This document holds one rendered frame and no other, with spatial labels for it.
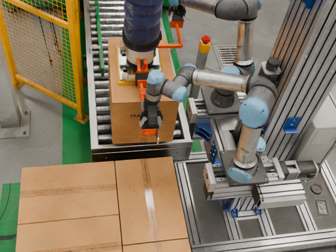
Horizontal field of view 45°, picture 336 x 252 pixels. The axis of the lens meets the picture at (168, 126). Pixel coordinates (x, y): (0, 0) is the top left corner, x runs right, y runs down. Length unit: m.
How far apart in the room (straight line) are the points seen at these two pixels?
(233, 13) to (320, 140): 0.86
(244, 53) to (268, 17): 2.85
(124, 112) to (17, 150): 1.37
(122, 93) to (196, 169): 1.04
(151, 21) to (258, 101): 0.87
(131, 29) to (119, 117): 0.54
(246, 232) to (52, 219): 1.34
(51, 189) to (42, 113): 1.25
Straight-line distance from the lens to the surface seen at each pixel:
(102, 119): 2.98
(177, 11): 2.65
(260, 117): 1.66
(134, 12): 2.24
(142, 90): 2.24
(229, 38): 4.73
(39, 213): 2.60
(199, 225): 2.92
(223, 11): 2.18
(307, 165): 2.45
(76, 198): 2.62
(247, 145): 1.83
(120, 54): 2.64
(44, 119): 3.73
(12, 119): 3.62
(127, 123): 2.52
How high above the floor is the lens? 2.82
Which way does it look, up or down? 50 degrees down
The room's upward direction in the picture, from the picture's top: 9 degrees clockwise
